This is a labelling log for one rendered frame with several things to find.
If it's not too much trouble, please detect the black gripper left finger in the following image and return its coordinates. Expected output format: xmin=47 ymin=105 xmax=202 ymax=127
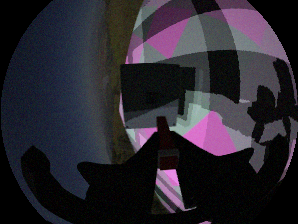
xmin=77 ymin=132 xmax=160 ymax=213

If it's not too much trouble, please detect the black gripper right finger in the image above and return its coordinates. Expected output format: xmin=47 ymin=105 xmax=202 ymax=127
xmin=170 ymin=132 xmax=254 ymax=209

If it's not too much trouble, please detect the dark grey sloped panel with square hole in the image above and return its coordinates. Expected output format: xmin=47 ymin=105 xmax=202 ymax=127
xmin=120 ymin=63 xmax=181 ymax=129

